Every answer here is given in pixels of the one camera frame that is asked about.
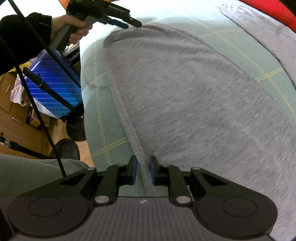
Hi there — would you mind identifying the grey garment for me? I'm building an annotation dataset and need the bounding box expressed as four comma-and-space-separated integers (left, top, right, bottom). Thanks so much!
102, 3, 296, 241

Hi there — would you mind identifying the black fleece sleeve forearm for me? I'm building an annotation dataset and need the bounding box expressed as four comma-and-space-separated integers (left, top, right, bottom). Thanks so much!
1, 13, 52, 75

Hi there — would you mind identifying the person's left hand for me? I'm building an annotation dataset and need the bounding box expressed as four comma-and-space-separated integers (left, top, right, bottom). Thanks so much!
51, 15, 93, 44

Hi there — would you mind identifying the light green checked bedsheet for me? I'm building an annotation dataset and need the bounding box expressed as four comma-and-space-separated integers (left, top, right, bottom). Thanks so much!
81, 16, 295, 193

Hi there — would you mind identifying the black tripod stand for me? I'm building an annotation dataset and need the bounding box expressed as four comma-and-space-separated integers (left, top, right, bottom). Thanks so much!
9, 1, 81, 177

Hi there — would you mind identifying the grey trousers leg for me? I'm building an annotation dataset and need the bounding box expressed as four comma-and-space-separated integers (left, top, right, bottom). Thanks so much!
0, 153, 90, 200

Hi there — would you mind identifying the cardboard box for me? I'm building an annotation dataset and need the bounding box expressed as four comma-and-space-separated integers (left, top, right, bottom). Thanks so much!
0, 73, 49, 156

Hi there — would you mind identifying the red pillow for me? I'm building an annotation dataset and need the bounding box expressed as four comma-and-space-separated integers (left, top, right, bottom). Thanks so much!
242, 0, 295, 32

